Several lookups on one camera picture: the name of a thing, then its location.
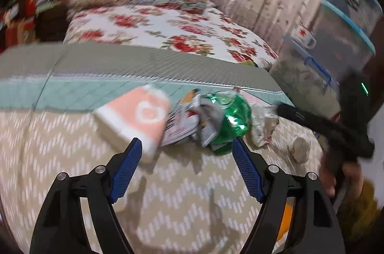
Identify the green plastic bottle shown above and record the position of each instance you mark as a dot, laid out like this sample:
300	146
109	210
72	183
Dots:
237	116

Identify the chevron patterned blanket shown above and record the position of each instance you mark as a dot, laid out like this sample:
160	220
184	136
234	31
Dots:
75	134

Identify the clear plastic bag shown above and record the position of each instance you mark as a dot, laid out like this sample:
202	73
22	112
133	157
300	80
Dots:
264	122

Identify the grey wrapper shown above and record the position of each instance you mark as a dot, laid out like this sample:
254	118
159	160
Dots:
210	122

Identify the paper ball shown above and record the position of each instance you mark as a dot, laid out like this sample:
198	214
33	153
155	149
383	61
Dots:
300	150

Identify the floral bedsheet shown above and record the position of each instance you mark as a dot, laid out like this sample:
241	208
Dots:
180	29

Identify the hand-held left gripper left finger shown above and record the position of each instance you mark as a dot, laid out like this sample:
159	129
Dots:
126	170

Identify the white mug red print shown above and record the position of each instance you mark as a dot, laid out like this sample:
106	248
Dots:
301	36

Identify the orange object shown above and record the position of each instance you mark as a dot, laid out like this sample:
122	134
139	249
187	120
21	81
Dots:
284	218

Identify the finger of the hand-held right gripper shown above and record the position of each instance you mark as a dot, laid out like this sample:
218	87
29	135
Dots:
300	116

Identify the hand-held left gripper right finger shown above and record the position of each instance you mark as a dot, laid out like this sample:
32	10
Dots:
247	170

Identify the crushed white printed carton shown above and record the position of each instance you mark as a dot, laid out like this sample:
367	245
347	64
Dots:
180	125

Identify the person's right forearm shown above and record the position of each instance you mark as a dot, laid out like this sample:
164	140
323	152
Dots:
360	212

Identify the pink tissue pack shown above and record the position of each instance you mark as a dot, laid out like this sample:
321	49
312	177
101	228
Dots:
135	113

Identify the person's right hand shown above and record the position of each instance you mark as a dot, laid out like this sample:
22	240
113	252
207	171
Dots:
352	174

